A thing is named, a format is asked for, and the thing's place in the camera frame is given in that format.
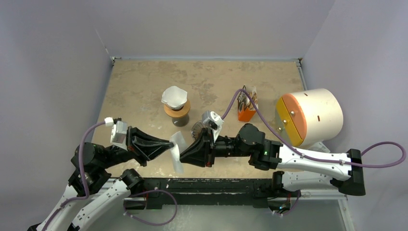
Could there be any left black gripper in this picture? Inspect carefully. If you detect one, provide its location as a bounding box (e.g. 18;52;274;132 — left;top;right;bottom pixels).
99;125;174;168

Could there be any dark ribbed glass cone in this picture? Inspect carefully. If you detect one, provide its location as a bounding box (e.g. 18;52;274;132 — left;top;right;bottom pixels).
191;121;206;140

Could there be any wooden ring dripper stand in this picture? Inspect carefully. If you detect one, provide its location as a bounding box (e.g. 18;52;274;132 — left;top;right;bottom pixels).
164;100;191;127

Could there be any white paper coffee filter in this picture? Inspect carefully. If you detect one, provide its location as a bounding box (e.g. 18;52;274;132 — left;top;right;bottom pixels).
161;86;188;110

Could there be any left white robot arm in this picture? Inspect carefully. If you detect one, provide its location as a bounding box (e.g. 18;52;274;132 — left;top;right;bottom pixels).
29;121;177;231

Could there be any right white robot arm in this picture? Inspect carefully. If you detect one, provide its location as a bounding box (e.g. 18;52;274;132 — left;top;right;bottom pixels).
179;123;366;196

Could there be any orange filter paper box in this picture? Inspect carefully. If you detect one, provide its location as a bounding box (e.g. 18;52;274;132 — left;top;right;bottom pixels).
237;85;258;122

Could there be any white cylinder drum orange lid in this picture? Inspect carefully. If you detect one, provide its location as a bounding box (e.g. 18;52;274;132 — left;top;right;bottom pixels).
276;89;344;147

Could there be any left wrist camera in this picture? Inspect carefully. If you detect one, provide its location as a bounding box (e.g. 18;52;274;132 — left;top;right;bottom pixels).
104;117;128;150

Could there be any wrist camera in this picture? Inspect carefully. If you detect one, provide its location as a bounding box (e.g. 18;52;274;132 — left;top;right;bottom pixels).
104;117;128;150
202;110;224;142

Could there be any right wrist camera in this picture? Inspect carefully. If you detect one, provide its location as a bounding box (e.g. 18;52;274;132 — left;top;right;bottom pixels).
202;110;224;142

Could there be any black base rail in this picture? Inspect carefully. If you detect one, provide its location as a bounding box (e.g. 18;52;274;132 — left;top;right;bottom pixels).
124;178;298;210

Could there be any aluminium frame rail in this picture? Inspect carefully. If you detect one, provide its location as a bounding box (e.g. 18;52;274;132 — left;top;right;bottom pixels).
68;178;355;231

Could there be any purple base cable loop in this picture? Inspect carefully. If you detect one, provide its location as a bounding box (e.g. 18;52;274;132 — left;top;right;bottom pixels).
123;190;178;226

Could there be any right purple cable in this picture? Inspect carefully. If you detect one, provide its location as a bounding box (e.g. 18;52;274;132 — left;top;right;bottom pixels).
221;89;407;168

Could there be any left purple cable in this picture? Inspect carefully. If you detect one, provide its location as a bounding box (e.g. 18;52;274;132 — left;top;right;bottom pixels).
41;120;111;231

